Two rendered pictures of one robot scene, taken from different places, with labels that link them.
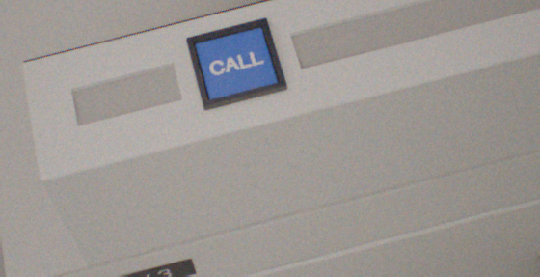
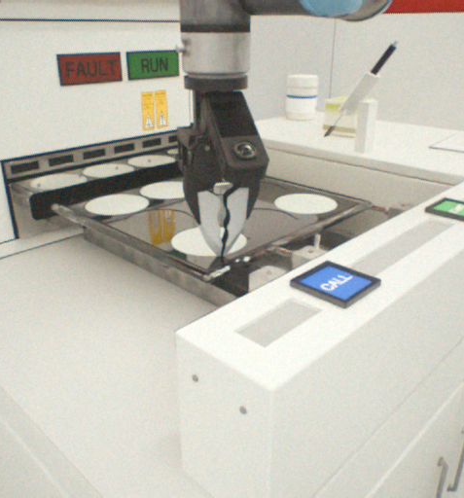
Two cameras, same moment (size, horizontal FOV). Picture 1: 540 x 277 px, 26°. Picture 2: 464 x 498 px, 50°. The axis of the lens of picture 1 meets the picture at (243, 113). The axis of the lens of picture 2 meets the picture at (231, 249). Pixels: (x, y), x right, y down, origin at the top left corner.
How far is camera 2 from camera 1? 0.57 m
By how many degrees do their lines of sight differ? 46
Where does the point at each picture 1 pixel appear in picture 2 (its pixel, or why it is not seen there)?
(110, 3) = (139, 369)
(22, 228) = not seen: outside the picture
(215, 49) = (314, 280)
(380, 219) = (402, 432)
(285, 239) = (366, 468)
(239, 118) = (372, 305)
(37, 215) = not seen: outside the picture
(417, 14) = (397, 245)
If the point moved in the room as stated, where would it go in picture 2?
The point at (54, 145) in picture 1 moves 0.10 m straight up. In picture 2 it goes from (258, 364) to (262, 221)
